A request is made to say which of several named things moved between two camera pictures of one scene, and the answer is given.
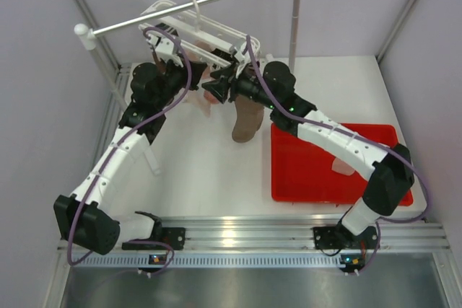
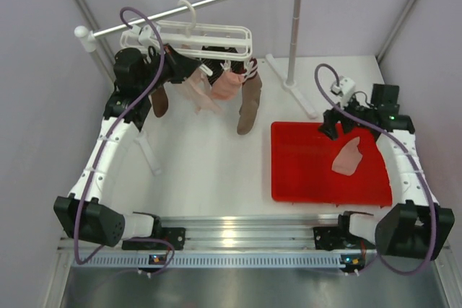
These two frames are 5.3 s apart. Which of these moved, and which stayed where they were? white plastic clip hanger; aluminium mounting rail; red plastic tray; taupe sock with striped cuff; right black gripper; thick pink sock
Moved: taupe sock with striped cuff; white plastic clip hanger; thick pink sock; right black gripper
Stayed: aluminium mounting rail; red plastic tray
